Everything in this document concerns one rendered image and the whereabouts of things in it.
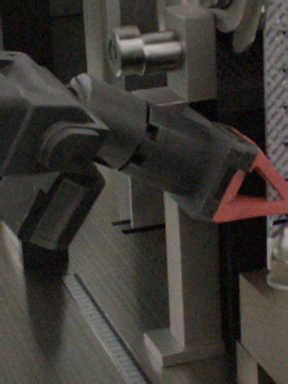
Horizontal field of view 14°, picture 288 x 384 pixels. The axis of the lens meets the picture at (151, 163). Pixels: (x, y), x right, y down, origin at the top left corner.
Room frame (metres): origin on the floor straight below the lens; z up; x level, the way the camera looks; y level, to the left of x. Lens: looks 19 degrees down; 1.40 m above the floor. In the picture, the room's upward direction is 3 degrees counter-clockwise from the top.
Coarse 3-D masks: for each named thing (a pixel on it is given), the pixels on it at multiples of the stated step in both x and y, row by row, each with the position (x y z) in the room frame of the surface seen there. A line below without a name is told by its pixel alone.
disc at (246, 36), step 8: (256, 0) 0.87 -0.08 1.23; (264, 0) 0.86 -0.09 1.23; (256, 8) 0.87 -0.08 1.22; (264, 8) 0.86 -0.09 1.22; (256, 16) 0.87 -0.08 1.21; (264, 16) 0.87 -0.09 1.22; (248, 24) 0.89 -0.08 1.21; (256, 24) 0.87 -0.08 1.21; (216, 32) 0.95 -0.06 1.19; (232, 32) 0.92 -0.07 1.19; (240, 32) 0.90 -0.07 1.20; (248, 32) 0.89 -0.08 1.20; (256, 32) 0.88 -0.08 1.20; (224, 40) 0.94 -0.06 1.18; (232, 40) 0.92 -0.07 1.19; (240, 40) 0.90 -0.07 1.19; (248, 40) 0.89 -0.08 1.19; (256, 40) 0.88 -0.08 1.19; (232, 48) 0.92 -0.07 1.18; (240, 48) 0.90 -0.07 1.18; (248, 48) 0.89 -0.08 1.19
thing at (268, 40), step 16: (272, 48) 0.87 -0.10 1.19; (272, 64) 0.87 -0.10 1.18; (272, 80) 0.87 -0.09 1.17; (272, 96) 0.87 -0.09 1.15; (272, 112) 0.87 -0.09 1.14; (272, 128) 0.87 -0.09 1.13; (272, 144) 0.87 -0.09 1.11; (272, 160) 0.87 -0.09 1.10; (272, 192) 0.87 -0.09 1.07; (272, 224) 0.87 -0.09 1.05
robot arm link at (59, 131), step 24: (48, 72) 0.82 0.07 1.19; (72, 96) 0.80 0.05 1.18; (96, 120) 0.78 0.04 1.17; (48, 144) 0.74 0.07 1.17; (72, 144) 0.74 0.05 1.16; (96, 144) 0.77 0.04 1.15; (48, 168) 0.74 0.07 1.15; (72, 168) 0.76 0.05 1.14; (0, 192) 0.82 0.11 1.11; (24, 192) 0.80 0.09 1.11; (48, 192) 0.79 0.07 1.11; (72, 192) 0.81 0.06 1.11; (96, 192) 0.82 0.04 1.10; (0, 216) 0.81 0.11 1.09; (24, 216) 0.79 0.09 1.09; (48, 216) 0.81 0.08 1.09; (72, 216) 0.81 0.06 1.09; (24, 240) 0.80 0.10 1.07; (48, 240) 0.81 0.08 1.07
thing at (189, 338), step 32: (160, 32) 0.95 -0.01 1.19; (192, 32) 0.93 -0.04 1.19; (160, 64) 0.93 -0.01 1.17; (192, 64) 0.93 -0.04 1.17; (160, 96) 0.94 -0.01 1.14; (192, 96) 0.93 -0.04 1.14; (192, 224) 0.93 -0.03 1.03; (192, 256) 0.93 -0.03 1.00; (192, 288) 0.93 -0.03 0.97; (192, 320) 0.93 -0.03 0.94; (160, 352) 0.92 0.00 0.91; (192, 352) 0.93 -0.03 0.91; (224, 352) 0.93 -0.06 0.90
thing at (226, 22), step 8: (240, 0) 0.88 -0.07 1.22; (248, 0) 0.88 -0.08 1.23; (216, 8) 0.93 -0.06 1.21; (224, 8) 0.92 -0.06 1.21; (232, 8) 0.90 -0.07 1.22; (240, 8) 0.88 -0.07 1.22; (248, 8) 0.88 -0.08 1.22; (216, 16) 0.93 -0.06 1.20; (224, 16) 0.92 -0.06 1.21; (232, 16) 0.90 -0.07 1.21; (240, 16) 0.88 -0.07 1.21; (248, 16) 0.89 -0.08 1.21; (216, 24) 0.93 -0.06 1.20; (224, 24) 0.92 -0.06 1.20; (232, 24) 0.90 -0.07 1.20; (240, 24) 0.89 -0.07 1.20; (224, 32) 0.92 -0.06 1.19
